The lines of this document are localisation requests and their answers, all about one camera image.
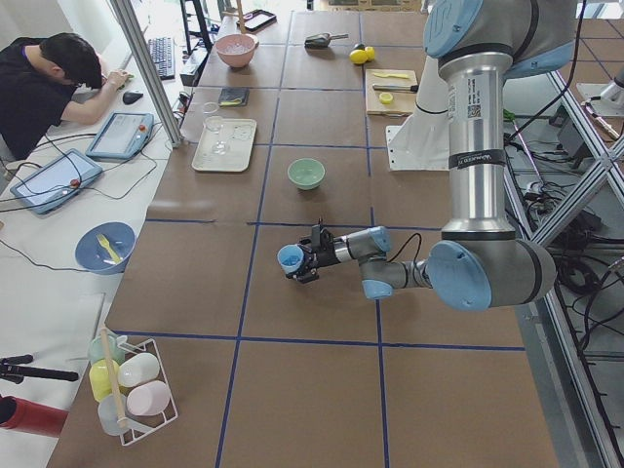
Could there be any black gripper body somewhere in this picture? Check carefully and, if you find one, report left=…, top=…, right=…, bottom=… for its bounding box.
left=297, top=223, right=337, bottom=284

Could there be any blue cup with ice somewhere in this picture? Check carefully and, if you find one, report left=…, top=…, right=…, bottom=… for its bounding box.
left=277, top=244, right=304, bottom=275

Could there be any mint green bowl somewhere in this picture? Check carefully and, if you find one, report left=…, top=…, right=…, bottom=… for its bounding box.
left=287, top=158, right=326, bottom=190

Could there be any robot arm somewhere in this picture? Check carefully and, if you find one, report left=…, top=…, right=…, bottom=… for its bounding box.
left=278, top=1, right=577, bottom=311

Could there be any metal ice scoop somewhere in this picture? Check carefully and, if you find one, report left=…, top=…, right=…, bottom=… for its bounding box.
left=304, top=33, right=349, bottom=49

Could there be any blue bowl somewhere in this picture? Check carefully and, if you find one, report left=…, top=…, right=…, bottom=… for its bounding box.
left=74, top=222, right=136, bottom=275

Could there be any pink bowl with ice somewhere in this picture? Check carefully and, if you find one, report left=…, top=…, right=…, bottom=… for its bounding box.
left=214, top=34, right=259, bottom=68

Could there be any cream serving tray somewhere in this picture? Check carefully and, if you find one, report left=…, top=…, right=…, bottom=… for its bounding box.
left=191, top=116, right=257, bottom=173

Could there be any clear wine glass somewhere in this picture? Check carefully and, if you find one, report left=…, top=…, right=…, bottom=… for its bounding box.
left=204, top=115, right=229, bottom=155

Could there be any half lemon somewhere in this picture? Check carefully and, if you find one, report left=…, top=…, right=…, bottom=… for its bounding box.
left=378, top=92, right=394, bottom=105

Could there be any wooden cutting board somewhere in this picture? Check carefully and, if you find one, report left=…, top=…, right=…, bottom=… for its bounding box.
left=365, top=68, right=418, bottom=116

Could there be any dark sponge pad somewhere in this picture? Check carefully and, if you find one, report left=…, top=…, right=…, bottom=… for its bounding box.
left=217, top=87, right=250, bottom=107

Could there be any small glass dish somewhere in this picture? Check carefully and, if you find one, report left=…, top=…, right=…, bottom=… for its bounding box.
left=202, top=102, right=219, bottom=115

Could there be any yellow plastic knife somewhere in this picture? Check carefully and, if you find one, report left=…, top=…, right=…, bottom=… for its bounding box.
left=372, top=72, right=410, bottom=80

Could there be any yellow lemon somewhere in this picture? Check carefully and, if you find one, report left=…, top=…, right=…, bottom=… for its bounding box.
left=349, top=49, right=370, bottom=65

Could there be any white plastic cup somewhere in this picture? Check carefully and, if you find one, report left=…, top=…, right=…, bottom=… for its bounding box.
left=118, top=352, right=160, bottom=388

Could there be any yellow plastic fork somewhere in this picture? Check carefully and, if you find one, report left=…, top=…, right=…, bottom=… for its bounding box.
left=97, top=233, right=122, bottom=264

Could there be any pink plastic cup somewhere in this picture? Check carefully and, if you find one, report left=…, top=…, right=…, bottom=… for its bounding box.
left=127, top=380, right=171, bottom=416

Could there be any far teach pendant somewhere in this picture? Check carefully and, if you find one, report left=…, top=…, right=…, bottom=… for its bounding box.
left=86, top=112, right=154, bottom=160

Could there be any teach pendant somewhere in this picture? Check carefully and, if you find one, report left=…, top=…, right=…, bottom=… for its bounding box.
left=10, top=149, right=103, bottom=215
left=86, top=112, right=154, bottom=160

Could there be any black computer mouse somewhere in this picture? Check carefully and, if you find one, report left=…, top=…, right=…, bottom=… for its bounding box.
left=122, top=91, right=143, bottom=105

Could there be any green plastic cup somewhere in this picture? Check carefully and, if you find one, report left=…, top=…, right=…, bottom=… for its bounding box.
left=88, top=331, right=128, bottom=366

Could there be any black keyboard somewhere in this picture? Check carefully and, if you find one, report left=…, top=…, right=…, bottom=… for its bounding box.
left=147, top=37, right=176, bottom=80

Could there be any yellow plastic cup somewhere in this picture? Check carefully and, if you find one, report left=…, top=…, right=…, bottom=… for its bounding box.
left=89, top=359, right=112, bottom=403

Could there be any clear plastic cup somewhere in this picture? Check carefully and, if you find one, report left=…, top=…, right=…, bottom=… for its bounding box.
left=97, top=394, right=129, bottom=436

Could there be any near teach pendant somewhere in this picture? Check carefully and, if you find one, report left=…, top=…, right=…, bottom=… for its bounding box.
left=10, top=149, right=103, bottom=215

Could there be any person in black shirt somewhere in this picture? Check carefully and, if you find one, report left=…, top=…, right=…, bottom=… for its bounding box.
left=1, top=32, right=130, bottom=162

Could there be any red cylinder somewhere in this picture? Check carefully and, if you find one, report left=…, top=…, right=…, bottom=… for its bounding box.
left=1, top=396, right=68, bottom=438

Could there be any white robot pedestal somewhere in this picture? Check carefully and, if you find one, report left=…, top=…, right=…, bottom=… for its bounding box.
left=386, top=57, right=449, bottom=171

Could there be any black handled knife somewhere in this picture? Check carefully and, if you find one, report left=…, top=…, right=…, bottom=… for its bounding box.
left=371, top=84, right=419, bottom=94

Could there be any white wire cup rack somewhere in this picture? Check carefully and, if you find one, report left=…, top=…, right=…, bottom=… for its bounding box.
left=113, top=338, right=178, bottom=447

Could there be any wooden rack handle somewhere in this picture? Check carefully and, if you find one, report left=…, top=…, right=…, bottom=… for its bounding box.
left=99, top=328, right=129, bottom=427

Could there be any aluminium frame post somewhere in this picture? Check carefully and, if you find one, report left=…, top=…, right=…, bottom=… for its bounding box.
left=110, top=0, right=183, bottom=148

